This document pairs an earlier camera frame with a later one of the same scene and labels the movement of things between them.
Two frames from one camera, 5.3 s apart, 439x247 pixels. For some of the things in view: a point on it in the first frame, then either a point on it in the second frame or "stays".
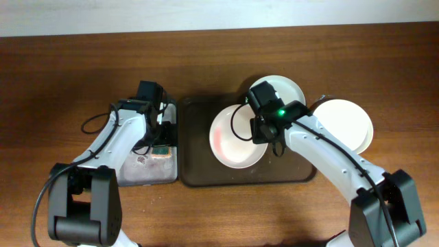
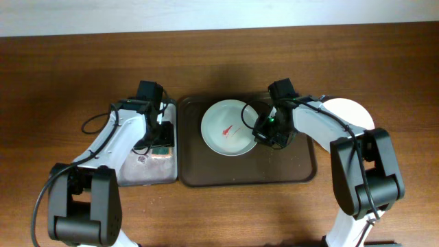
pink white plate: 230,137 to 348,112
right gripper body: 258,132 stays
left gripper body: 164,135 stays
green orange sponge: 161,151 stays
